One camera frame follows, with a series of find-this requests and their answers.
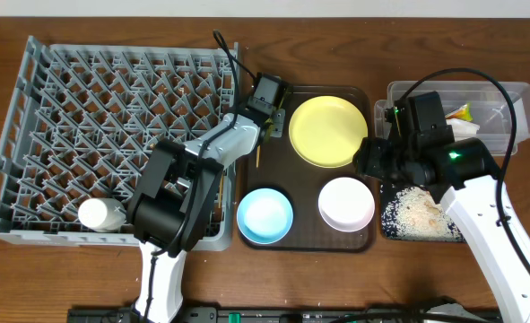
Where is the wooden chopstick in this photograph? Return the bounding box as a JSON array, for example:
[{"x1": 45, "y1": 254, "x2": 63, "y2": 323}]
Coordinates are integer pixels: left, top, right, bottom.
[
  {"x1": 218, "y1": 173, "x2": 224, "y2": 209},
  {"x1": 256, "y1": 145, "x2": 261, "y2": 169}
]

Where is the pink rice bowl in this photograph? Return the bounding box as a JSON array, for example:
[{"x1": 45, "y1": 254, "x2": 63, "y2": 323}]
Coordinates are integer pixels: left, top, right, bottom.
[{"x1": 317, "y1": 177, "x2": 376, "y2": 232}]

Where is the white paper napkin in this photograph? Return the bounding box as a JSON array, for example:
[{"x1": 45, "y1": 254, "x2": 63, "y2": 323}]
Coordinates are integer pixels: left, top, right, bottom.
[{"x1": 447, "y1": 118, "x2": 480, "y2": 141}]

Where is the yellow green wrapper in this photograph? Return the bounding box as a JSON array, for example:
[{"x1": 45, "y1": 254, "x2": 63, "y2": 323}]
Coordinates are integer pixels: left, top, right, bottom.
[{"x1": 445, "y1": 103, "x2": 473, "y2": 122}]

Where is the light blue cup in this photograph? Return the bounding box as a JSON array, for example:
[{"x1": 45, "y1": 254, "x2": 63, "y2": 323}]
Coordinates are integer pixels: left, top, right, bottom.
[{"x1": 77, "y1": 197, "x2": 126, "y2": 232}]

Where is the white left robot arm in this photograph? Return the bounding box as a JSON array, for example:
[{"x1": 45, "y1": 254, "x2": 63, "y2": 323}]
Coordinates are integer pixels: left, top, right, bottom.
[{"x1": 126, "y1": 96, "x2": 283, "y2": 322}]

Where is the black waste tray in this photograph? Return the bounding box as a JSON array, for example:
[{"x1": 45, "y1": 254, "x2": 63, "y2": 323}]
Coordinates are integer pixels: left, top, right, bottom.
[{"x1": 378, "y1": 179, "x2": 470, "y2": 244}]

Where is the clear plastic waste bin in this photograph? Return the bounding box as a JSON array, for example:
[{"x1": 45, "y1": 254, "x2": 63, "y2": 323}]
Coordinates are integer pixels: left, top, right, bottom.
[{"x1": 374, "y1": 81, "x2": 530, "y2": 156}]

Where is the yellow round plate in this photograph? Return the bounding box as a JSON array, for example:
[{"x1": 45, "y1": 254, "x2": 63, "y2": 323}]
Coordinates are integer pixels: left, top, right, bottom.
[{"x1": 289, "y1": 95, "x2": 369, "y2": 168}]

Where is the dark brown serving tray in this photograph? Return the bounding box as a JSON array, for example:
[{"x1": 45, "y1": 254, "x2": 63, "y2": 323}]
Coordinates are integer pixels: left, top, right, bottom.
[{"x1": 238, "y1": 85, "x2": 376, "y2": 253}]

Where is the light blue bowl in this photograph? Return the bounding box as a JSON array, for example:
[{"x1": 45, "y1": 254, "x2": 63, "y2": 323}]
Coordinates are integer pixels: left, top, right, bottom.
[{"x1": 236, "y1": 188, "x2": 294, "y2": 245}]

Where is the grey plastic dish rack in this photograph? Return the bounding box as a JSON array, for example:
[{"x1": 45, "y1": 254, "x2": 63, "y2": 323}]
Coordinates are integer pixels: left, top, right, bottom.
[{"x1": 0, "y1": 38, "x2": 242, "y2": 247}]

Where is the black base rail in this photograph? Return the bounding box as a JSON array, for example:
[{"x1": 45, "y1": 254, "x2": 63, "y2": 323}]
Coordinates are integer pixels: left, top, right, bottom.
[{"x1": 66, "y1": 297, "x2": 503, "y2": 323}]

